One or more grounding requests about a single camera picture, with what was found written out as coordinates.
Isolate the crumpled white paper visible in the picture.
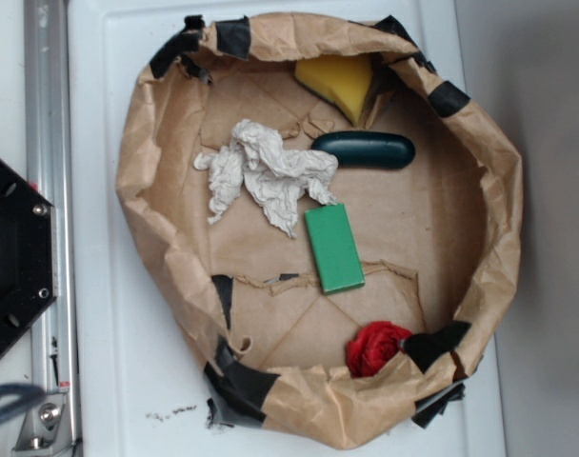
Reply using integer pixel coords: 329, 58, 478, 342
193, 119, 338, 238

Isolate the brown paper bag bin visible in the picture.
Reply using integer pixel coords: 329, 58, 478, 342
116, 12, 523, 449

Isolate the green rectangular block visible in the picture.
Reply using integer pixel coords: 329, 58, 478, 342
305, 204, 365, 295

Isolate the dark teal oval object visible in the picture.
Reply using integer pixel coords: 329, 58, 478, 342
311, 130, 415, 169

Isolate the red crumpled cloth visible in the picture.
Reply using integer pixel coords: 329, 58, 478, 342
346, 321, 413, 378

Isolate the yellow sponge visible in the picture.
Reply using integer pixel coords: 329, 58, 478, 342
294, 54, 373, 126

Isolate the white plastic tray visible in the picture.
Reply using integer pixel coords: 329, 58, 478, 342
66, 0, 509, 457

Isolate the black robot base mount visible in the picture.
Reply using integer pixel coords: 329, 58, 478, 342
0, 159, 56, 360

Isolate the aluminium extrusion rail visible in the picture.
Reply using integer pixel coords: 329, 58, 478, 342
12, 1, 83, 456

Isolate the dark cable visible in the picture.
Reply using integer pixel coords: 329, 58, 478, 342
0, 382, 47, 428

